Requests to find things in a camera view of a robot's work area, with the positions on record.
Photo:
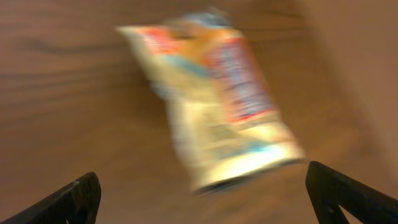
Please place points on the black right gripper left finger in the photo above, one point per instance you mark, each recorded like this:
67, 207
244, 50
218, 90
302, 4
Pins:
76, 203

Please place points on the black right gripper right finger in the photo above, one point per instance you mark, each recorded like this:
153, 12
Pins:
331, 192

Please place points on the yellow printed bag pack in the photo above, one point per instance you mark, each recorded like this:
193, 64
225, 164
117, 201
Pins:
225, 124

